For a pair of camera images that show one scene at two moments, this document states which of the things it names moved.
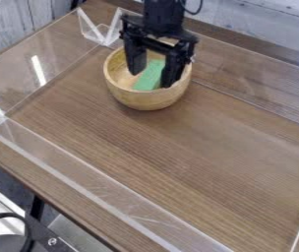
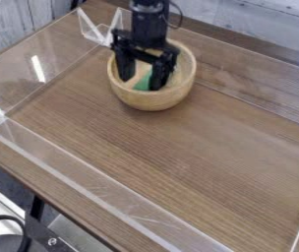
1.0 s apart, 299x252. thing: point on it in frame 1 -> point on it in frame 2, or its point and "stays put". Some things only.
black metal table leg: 37,208 stays put
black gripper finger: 177,61 -> 161,72
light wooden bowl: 120,81 stays put
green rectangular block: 151,75 stays put
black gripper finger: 135,54 -> 125,62
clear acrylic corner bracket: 104,33 stays put
